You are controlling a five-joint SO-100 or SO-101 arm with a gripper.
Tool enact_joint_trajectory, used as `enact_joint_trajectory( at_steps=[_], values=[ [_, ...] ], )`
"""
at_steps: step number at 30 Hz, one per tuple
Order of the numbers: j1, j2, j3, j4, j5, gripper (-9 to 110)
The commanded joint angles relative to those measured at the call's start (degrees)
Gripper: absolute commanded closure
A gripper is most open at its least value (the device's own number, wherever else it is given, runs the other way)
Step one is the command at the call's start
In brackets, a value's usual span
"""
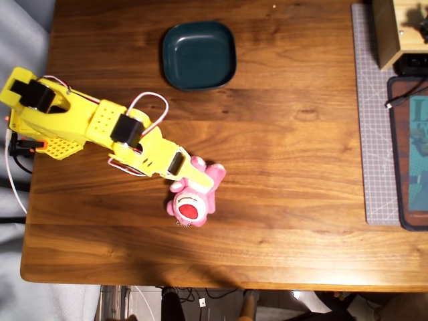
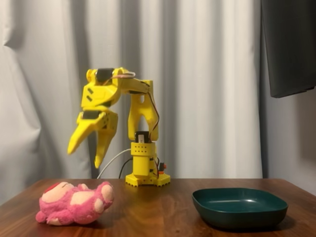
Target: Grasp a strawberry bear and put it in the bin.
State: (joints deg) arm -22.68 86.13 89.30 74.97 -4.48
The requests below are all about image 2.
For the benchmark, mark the grey curtain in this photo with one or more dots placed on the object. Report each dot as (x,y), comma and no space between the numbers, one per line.
(197,74)

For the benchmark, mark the yellow gripper body with servo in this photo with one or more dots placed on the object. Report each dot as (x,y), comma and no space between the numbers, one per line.
(92,118)

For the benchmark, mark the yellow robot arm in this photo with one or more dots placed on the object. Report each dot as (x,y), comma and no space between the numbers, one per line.
(140,113)

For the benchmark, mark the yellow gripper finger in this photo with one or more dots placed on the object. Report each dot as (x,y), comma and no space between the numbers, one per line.
(105,140)
(82,134)

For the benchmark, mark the black monitor corner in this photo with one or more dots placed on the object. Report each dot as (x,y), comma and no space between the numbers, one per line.
(288,44)

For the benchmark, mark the dark green square bin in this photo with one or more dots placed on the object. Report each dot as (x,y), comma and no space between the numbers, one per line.
(239,209)

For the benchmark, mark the pink strawberry bear plush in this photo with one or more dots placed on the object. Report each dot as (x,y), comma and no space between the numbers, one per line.
(74,207)

